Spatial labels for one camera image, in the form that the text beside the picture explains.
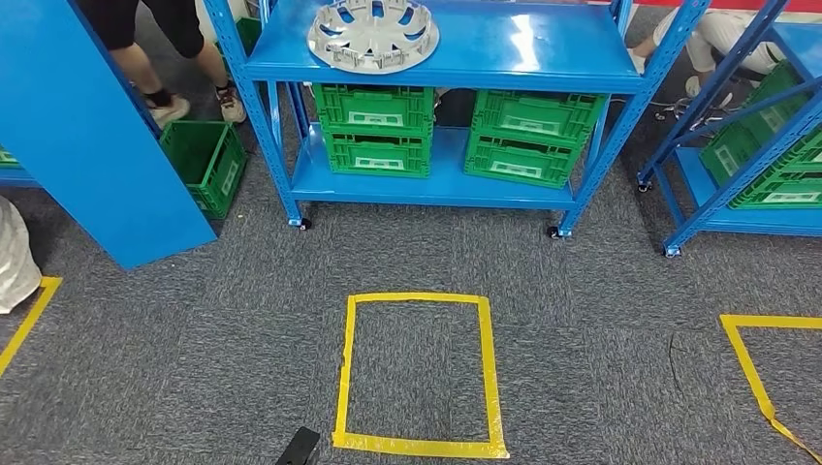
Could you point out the blue metal shelf panel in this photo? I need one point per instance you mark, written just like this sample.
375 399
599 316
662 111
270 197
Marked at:
77 141

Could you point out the green plastic crate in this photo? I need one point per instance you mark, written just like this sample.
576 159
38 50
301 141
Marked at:
218 173
533 112
514 164
6 157
372 102
738 144
790 196
806 157
379 154
249 35

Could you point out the grey plastic wheel cover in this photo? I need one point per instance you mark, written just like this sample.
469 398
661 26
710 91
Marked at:
359 48

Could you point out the chrome stool base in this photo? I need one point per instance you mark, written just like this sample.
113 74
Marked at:
690 109

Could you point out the yellow floor tape square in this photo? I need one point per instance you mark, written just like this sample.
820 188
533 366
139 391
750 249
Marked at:
770 321

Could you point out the person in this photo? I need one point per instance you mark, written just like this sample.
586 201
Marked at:
16 257
726 32
106 22

